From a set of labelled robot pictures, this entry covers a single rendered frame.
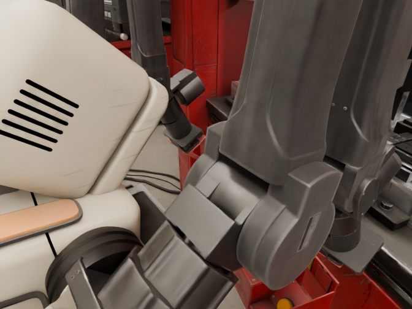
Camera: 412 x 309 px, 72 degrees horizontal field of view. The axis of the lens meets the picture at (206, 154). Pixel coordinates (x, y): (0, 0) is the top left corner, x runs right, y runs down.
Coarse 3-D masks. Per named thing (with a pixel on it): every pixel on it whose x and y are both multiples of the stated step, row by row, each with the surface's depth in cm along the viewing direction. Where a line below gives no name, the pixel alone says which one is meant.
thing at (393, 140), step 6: (408, 120) 87; (396, 126) 90; (402, 126) 88; (408, 126) 86; (396, 132) 90; (402, 132) 88; (408, 132) 87; (390, 138) 84; (396, 138) 84; (402, 138) 83; (408, 138) 84; (396, 144) 82
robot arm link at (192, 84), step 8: (184, 72) 65; (192, 72) 64; (160, 80) 57; (176, 80) 63; (184, 80) 63; (192, 80) 65; (200, 80) 65; (168, 88) 59; (176, 88) 62; (184, 88) 64; (192, 88) 65; (200, 88) 66; (184, 96) 64; (192, 96) 65; (184, 104) 68
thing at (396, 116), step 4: (396, 92) 69; (404, 92) 67; (408, 92) 68; (396, 96) 69; (400, 96) 68; (404, 96) 68; (396, 100) 69; (400, 100) 68; (404, 100) 68; (396, 104) 69; (400, 104) 69; (404, 104) 69; (392, 108) 70; (396, 108) 70; (400, 108) 69; (392, 112) 71; (396, 112) 70; (400, 112) 70; (392, 116) 71; (396, 116) 70; (392, 120) 71; (396, 120) 71; (392, 124) 72
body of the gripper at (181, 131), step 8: (176, 120) 66; (184, 120) 67; (168, 128) 67; (176, 128) 67; (184, 128) 68; (192, 128) 70; (168, 136) 72; (176, 136) 69; (184, 136) 69; (192, 136) 68; (200, 136) 69; (184, 144) 68
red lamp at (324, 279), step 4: (320, 268) 66; (316, 272) 67; (320, 272) 66; (324, 272) 64; (316, 276) 68; (320, 276) 66; (324, 276) 65; (328, 276) 64; (320, 280) 67; (324, 280) 65; (328, 280) 64; (324, 284) 65; (328, 284) 64; (324, 288) 66; (328, 288) 64
